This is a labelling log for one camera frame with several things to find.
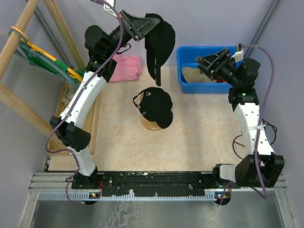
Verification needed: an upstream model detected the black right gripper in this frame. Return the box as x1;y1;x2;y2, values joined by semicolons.
193;48;239;88

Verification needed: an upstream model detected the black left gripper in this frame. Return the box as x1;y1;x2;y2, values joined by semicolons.
105;9;161;58

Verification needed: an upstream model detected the black cap with gold embroidery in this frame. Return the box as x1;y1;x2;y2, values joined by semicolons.
144;13;176;86

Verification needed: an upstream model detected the black cap with white logo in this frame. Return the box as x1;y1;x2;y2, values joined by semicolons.
133;87;173;129

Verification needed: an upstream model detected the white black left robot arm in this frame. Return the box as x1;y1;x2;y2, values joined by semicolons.
50;10;161;189

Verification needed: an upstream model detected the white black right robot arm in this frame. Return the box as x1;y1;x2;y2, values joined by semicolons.
195;48;285;188

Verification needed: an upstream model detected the dark red cap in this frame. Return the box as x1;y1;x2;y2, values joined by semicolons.
217;78;226;83

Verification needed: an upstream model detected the beige cap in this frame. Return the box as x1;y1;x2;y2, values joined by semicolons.
182;66;217;83

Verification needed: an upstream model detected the blue plastic bin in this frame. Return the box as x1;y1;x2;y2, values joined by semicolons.
176;46;230;94

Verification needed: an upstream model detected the pink cloth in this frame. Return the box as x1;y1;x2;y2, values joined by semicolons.
110;54;142;82

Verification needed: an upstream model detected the yellow hanger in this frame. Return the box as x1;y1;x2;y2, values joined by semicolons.
10;26;84;81

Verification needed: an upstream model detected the wooden hat stand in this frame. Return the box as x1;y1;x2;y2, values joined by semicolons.
138;89;161;131

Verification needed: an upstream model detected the beige crumpled cloth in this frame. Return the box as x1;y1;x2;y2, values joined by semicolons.
62;83;76;105

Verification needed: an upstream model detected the green cloth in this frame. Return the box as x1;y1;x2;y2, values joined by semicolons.
19;39;84;84

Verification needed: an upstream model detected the blue-grey hanger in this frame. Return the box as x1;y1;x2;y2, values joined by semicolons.
8;29;79;88

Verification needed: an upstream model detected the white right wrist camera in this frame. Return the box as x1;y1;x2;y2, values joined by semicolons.
232;43;245;63

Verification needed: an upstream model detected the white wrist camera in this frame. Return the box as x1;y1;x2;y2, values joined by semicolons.
104;0;116;14
232;43;245;63

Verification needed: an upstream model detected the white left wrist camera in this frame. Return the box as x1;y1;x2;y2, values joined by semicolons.
104;0;116;14

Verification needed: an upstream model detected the black coiled cable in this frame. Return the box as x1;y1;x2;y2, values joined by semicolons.
232;118;278;160

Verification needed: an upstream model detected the wooden rack frame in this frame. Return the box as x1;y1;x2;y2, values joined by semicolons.
0;0;89;143

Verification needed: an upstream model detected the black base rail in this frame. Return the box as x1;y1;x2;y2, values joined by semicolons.
65;171;228;200

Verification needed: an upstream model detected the aluminium frame rail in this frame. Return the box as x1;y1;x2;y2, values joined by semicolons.
28;171;285;202

